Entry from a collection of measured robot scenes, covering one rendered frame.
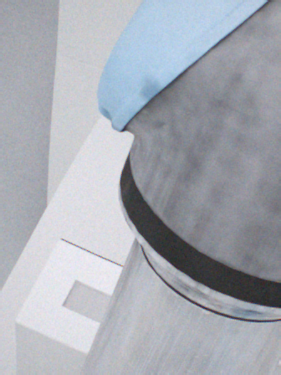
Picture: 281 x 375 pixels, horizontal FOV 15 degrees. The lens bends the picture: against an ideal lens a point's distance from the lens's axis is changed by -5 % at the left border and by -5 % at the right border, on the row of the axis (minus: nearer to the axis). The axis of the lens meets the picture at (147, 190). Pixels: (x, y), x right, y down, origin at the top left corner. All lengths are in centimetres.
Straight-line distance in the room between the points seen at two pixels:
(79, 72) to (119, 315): 119
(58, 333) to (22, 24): 155
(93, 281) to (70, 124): 87
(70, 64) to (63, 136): 19
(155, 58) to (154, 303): 12
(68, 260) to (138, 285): 47
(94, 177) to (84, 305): 26
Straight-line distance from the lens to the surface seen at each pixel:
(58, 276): 92
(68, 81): 168
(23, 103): 224
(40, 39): 235
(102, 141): 117
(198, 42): 38
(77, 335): 89
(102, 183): 114
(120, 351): 48
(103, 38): 157
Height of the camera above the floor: 176
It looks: 56 degrees down
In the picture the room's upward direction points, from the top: 10 degrees clockwise
